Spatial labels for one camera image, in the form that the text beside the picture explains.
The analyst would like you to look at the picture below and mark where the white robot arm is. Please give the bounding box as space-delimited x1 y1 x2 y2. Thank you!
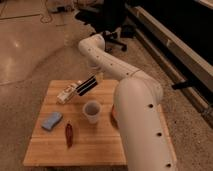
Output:
78 34 178 171

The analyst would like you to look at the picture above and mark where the white plastic bottle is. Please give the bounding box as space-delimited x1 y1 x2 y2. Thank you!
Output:
57 81 81 104

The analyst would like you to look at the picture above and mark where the orange bowl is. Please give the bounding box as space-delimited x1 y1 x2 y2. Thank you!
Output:
111 105 117 121

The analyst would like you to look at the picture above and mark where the black office chair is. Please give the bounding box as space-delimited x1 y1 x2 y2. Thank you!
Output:
75 0 127 51

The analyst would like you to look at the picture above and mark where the red chili pepper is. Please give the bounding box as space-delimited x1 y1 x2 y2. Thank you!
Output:
65 122 73 148

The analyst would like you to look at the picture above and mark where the blue sponge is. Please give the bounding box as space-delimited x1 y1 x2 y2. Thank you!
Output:
41 112 63 131

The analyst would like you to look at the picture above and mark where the long grey wall rail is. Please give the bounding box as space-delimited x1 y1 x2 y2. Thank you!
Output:
126 5 213 129

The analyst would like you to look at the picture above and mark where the wooden table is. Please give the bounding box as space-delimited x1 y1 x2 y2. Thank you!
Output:
22 78 178 167

